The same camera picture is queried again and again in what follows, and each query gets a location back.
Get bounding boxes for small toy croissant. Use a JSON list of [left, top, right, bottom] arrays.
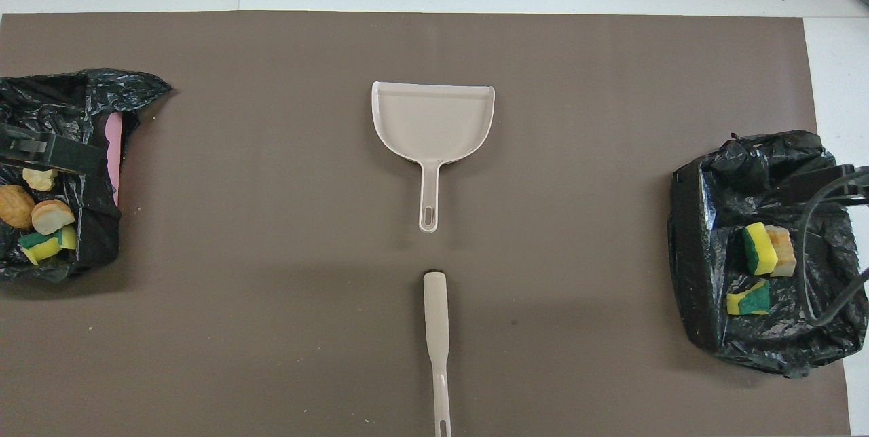
[[22, 167, 59, 191], [31, 199, 76, 236]]

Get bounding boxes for brown toy bread roll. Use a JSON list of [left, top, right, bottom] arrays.
[[0, 184, 36, 231]]

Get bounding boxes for long toy croissant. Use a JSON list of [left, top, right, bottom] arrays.
[[767, 227, 798, 278]]

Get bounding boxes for blocky yellow sponge piece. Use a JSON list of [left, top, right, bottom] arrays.
[[740, 222, 779, 276]]

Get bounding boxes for green and yellow sponge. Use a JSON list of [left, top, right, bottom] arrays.
[[18, 225, 77, 266]]

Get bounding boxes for wavy yellow sponge piece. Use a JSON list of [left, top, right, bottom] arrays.
[[726, 280, 772, 316]]

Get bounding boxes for beige plastic dustpan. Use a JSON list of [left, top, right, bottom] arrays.
[[371, 81, 496, 233]]

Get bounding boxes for beige hand brush black bristles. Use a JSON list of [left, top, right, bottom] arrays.
[[422, 267, 454, 437]]

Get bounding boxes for pink plastic bin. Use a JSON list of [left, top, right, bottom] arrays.
[[104, 113, 125, 207]]

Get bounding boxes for black trash bag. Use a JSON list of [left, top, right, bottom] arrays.
[[0, 69, 172, 283], [669, 130, 869, 378]]

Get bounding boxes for brown table mat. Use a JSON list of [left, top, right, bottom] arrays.
[[0, 12, 853, 437]]

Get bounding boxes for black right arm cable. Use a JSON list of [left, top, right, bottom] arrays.
[[796, 171, 869, 328]]

